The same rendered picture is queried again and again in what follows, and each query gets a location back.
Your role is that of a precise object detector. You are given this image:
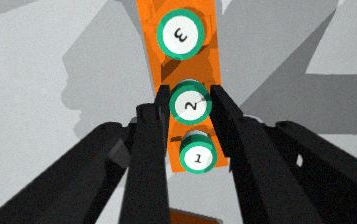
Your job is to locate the orange handheld multimeter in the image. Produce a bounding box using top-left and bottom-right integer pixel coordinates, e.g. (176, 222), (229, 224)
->
(170, 211), (219, 224)

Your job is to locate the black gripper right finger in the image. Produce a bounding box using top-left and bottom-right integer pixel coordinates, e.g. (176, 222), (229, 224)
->
(209, 85), (357, 224)

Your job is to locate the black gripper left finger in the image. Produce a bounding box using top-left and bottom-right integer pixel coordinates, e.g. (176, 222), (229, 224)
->
(0, 85), (171, 224)

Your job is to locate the green screw cap with white top numbered 1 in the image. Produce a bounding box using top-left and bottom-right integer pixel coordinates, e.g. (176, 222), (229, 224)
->
(179, 134), (218, 174)

